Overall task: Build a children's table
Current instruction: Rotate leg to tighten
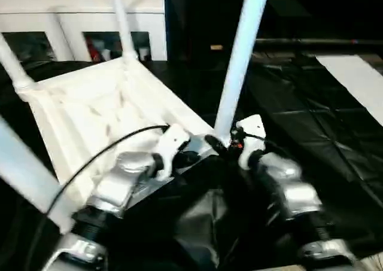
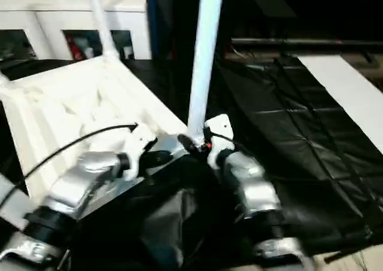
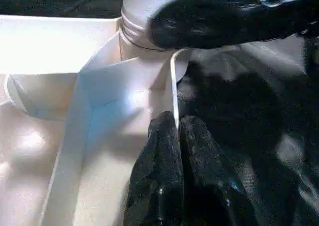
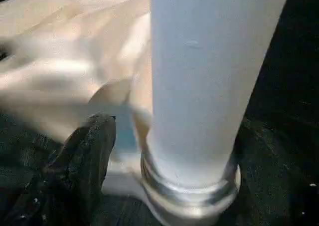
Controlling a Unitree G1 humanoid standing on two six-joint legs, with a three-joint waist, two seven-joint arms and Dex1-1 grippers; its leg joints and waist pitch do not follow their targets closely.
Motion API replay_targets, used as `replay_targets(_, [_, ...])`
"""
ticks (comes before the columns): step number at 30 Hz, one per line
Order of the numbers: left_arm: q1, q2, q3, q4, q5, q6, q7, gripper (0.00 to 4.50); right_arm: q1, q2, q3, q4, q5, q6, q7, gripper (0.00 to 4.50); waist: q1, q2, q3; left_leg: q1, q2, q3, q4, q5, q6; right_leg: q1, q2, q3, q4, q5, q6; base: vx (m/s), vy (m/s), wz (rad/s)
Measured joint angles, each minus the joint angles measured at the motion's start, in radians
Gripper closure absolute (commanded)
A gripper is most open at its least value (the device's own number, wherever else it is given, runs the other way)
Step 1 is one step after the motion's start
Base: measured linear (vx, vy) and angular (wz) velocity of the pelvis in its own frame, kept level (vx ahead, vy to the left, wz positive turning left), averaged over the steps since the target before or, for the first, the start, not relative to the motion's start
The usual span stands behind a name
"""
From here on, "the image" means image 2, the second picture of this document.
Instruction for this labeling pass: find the white plastic table leg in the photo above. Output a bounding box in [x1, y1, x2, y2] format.
[0, 71, 13, 89]
[0, 175, 32, 230]
[186, 0, 226, 140]
[86, 0, 120, 61]

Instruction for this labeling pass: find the white plastic table top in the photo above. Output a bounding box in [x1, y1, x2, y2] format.
[0, 55, 194, 221]

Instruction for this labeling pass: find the black mat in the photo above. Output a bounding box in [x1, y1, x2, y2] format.
[0, 54, 383, 271]

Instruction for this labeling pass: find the black case with gold label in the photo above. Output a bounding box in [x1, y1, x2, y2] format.
[146, 0, 236, 71]

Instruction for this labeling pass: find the red white small bottle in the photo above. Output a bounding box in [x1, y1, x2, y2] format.
[67, 36, 82, 60]

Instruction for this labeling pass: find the black long bar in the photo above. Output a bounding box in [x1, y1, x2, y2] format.
[230, 37, 383, 47]

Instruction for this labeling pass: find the white flat sheet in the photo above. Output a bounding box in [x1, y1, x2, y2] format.
[294, 54, 383, 153]

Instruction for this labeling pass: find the white cabinet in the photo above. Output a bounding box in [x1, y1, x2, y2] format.
[0, 0, 153, 61]

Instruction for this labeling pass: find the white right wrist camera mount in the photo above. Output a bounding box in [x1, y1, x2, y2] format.
[205, 114, 236, 170]

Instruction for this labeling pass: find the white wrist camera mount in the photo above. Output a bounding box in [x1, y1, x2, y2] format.
[124, 123, 159, 182]
[205, 114, 236, 170]

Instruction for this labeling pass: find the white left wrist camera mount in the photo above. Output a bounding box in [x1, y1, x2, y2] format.
[124, 123, 159, 182]

